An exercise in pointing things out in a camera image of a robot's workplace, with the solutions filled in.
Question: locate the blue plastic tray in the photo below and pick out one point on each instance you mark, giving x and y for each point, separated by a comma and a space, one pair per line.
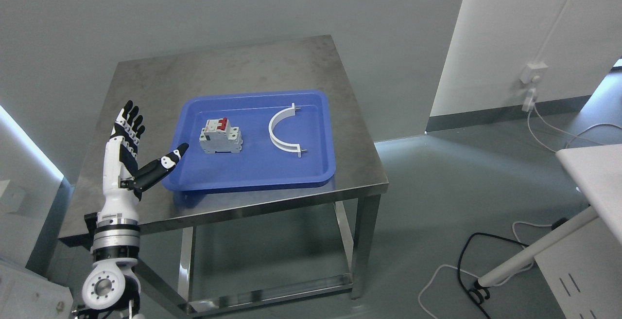
259, 166

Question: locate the white curved bracket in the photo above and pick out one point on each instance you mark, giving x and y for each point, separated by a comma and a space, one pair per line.
278, 129

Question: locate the white cabinet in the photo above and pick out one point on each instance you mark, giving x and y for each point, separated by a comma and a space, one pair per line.
584, 272

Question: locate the stainless steel table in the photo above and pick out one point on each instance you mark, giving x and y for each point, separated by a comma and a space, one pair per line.
160, 86

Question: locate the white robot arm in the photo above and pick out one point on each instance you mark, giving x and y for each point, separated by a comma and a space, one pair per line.
112, 285

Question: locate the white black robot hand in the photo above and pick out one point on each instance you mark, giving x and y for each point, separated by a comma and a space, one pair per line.
123, 180

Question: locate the white wall socket plug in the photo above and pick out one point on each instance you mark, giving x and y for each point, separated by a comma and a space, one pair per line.
530, 77

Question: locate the grey circuit breaker red switch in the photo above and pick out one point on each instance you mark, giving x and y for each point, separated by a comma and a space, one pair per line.
218, 136

